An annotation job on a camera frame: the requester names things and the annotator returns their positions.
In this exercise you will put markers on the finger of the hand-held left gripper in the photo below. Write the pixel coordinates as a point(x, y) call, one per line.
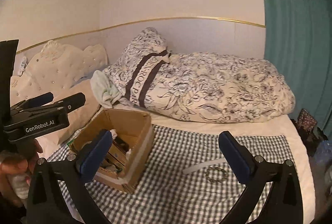
point(72, 100)
point(42, 97)

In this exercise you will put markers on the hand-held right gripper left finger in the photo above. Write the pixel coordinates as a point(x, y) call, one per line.
point(97, 154)

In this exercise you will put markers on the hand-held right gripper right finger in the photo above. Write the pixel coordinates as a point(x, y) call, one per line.
point(234, 159)

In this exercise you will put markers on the brown cardboard box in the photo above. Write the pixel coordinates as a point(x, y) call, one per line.
point(124, 117)

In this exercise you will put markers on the person's left hand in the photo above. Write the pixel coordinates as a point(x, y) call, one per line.
point(15, 164)

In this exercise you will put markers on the white crumpled tissue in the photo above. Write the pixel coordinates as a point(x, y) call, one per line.
point(113, 132)
point(129, 152)

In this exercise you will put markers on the green white-print packet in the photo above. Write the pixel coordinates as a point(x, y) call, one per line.
point(69, 144)

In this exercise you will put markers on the mint green towel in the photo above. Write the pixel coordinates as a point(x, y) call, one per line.
point(103, 89)

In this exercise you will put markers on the cream tufted headboard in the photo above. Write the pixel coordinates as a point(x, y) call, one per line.
point(59, 68)

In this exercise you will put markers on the white plastic stick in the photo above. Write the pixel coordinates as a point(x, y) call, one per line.
point(199, 166)

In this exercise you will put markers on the bed with white sheet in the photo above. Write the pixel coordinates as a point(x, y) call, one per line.
point(295, 151)

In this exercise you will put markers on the grey checked blanket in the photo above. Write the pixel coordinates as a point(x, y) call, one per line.
point(181, 200)

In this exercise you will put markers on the floral printed duvet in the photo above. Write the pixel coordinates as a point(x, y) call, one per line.
point(207, 84)

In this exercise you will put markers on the dark floral bag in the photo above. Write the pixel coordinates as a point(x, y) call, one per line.
point(307, 120)

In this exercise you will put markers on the teal curtain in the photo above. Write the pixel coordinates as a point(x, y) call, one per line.
point(293, 32)

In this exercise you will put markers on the white wall socket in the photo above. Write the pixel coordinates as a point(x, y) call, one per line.
point(22, 67)

